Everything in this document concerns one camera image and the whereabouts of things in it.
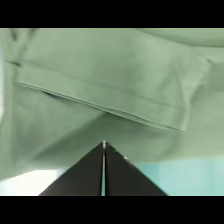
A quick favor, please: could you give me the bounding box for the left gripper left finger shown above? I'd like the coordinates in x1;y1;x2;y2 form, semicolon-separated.
38;141;105;197

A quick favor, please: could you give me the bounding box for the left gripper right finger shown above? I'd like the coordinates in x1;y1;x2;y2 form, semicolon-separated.
104;141;168;197

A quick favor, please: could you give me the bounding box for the green T-shirt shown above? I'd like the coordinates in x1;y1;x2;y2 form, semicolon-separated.
0;27;224;182

